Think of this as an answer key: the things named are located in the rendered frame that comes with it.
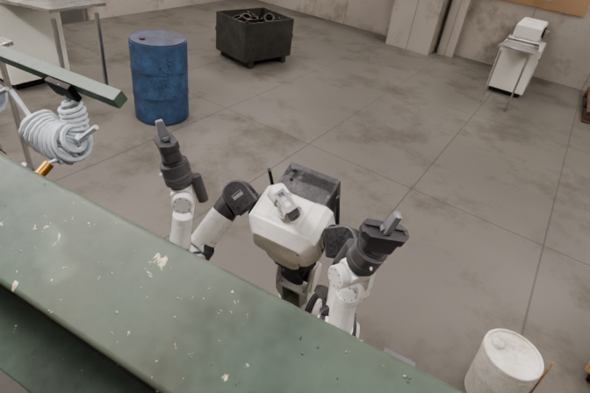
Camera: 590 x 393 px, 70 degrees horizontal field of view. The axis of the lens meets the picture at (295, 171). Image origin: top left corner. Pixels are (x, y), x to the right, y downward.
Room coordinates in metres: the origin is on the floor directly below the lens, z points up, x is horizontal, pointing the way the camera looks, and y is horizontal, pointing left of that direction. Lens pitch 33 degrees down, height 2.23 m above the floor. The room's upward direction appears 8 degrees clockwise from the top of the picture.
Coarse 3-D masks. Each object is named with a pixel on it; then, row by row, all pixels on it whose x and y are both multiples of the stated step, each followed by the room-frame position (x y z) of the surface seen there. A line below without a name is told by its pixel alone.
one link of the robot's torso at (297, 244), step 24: (288, 168) 1.27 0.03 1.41; (264, 192) 1.19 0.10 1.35; (312, 192) 1.18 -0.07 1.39; (336, 192) 1.21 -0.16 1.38; (264, 216) 1.09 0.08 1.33; (312, 216) 1.09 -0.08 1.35; (336, 216) 1.16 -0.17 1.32; (264, 240) 1.06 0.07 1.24; (288, 240) 1.02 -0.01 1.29; (312, 240) 1.01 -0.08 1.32; (288, 264) 1.09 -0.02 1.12; (312, 264) 1.09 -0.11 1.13
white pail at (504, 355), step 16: (496, 336) 1.51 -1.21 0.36; (512, 336) 1.53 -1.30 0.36; (480, 352) 1.44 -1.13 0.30; (496, 352) 1.41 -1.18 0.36; (512, 352) 1.43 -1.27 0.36; (528, 352) 1.44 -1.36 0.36; (480, 368) 1.38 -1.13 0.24; (496, 368) 1.32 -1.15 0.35; (512, 368) 1.33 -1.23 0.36; (528, 368) 1.34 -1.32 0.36; (464, 384) 1.43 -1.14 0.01; (480, 384) 1.35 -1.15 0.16; (496, 384) 1.30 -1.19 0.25; (512, 384) 1.28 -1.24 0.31; (528, 384) 1.28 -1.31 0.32
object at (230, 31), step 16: (224, 16) 6.34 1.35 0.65; (240, 16) 6.38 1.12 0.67; (256, 16) 6.87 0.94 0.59; (272, 16) 6.60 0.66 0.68; (224, 32) 6.33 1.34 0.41; (240, 32) 6.07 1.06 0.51; (256, 32) 6.12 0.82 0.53; (272, 32) 6.35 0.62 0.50; (288, 32) 6.59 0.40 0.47; (224, 48) 6.32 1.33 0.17; (240, 48) 6.06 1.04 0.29; (256, 48) 6.14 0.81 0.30; (272, 48) 6.37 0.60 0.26; (288, 48) 6.61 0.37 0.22; (240, 64) 6.20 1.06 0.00
